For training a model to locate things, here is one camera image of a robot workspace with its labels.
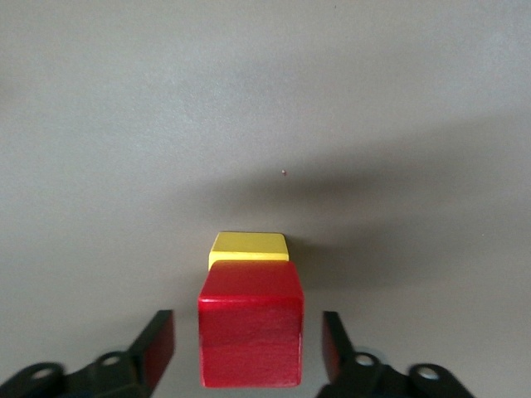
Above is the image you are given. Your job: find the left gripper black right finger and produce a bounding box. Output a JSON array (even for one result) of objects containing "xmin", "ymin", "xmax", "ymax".
[{"xmin": 320, "ymin": 310, "xmax": 475, "ymax": 398}]

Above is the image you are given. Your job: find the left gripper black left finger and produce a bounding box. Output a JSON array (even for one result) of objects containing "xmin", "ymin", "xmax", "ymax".
[{"xmin": 0, "ymin": 309, "xmax": 176, "ymax": 398}]

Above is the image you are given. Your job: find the yellow wooden block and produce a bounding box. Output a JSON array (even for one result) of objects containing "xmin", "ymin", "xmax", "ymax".
[{"xmin": 207, "ymin": 231, "xmax": 290, "ymax": 273}]

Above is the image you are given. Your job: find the red wooden cube block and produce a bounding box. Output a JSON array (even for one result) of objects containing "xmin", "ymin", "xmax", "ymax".
[{"xmin": 197, "ymin": 260, "xmax": 305, "ymax": 390}]

